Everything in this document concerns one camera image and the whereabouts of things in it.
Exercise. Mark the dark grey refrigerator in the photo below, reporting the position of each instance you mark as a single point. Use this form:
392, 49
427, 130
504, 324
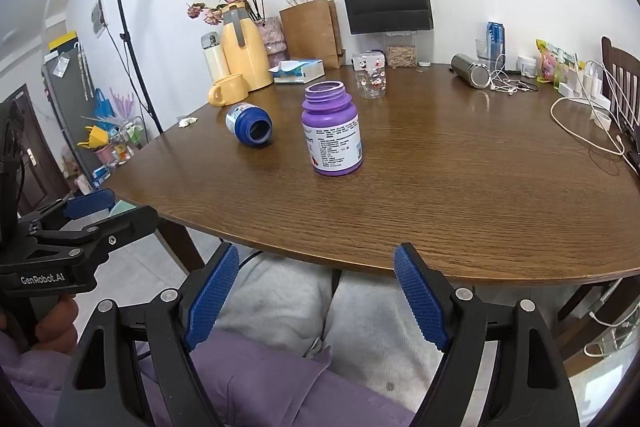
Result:
65, 107

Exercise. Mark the person's left hand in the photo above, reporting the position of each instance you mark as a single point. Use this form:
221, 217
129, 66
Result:
57, 324

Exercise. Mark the yellow box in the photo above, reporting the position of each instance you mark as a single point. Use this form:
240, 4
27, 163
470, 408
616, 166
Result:
62, 42

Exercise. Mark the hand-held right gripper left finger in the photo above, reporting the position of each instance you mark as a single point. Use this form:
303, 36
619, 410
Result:
212, 302

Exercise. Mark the dark brown door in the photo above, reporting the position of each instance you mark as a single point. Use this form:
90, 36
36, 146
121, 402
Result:
37, 179

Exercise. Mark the clear food container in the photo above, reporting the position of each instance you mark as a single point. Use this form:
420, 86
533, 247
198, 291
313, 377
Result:
401, 54

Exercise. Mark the clear drinking glass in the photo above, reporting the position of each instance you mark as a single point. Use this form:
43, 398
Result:
482, 49

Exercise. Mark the person's left forearm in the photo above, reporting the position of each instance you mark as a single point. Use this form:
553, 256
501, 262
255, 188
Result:
30, 387

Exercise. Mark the small cream thermos bottle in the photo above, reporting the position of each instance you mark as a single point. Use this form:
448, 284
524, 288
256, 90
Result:
215, 62

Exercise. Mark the yellow mug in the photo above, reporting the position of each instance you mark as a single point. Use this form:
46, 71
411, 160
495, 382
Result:
230, 89

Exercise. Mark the white earphones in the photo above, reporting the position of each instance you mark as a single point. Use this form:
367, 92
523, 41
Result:
512, 91

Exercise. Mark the purple plastic bottle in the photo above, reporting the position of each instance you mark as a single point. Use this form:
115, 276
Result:
332, 142

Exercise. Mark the crumpled white tissue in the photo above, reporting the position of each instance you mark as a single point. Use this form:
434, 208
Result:
188, 122

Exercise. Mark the clear printed glass cup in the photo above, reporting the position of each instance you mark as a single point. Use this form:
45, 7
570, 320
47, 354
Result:
370, 79

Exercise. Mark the white power strip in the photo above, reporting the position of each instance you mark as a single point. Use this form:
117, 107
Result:
575, 91

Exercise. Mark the steel thermos flask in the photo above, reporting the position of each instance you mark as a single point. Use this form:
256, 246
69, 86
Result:
470, 69

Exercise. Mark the blue drink can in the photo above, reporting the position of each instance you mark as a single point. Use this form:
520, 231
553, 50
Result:
495, 34

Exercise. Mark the person's purple jacket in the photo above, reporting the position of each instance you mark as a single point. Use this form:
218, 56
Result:
280, 387

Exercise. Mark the pink textured vase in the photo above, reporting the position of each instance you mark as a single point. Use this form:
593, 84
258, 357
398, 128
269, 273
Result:
275, 42

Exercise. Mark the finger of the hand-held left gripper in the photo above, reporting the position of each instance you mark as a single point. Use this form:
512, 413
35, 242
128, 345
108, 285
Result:
92, 203
127, 224

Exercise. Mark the yellow thermos jug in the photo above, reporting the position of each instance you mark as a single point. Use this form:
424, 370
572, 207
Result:
245, 57

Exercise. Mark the tissue box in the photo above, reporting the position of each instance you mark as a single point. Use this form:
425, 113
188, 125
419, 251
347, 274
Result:
300, 74

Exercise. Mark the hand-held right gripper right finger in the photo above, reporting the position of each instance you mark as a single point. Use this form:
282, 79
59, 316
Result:
420, 302

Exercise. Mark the blue bag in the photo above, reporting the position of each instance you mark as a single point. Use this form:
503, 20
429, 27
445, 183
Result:
104, 107

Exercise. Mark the brown paper bag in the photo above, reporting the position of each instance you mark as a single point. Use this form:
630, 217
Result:
310, 32

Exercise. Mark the wooden chair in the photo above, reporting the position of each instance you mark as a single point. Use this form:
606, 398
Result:
625, 67
575, 307

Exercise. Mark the colourful snack packet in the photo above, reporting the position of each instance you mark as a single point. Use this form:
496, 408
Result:
550, 62

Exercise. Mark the blue plastic bottle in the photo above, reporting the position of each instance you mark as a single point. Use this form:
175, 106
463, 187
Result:
245, 119

